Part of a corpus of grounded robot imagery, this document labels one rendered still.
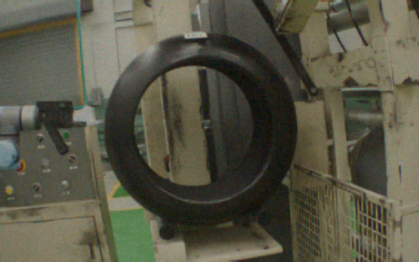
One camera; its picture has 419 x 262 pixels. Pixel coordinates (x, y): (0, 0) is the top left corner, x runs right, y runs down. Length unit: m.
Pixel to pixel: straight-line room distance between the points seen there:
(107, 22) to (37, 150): 8.53
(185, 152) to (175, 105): 0.16
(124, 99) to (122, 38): 9.17
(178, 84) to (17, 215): 0.89
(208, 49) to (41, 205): 1.08
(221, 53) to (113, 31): 9.14
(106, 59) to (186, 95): 8.74
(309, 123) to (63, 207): 1.02
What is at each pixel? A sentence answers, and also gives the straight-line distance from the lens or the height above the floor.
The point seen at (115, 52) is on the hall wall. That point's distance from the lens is 10.56.
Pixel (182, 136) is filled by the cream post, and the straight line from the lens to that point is 1.87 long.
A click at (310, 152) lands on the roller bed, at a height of 1.03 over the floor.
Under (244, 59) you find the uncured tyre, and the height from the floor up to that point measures 1.35.
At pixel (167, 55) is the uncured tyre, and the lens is 1.49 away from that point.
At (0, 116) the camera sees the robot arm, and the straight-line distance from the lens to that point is 1.62.
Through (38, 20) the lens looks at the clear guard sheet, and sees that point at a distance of 2.22.
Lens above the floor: 1.27
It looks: 4 degrees down
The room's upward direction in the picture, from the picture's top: 7 degrees counter-clockwise
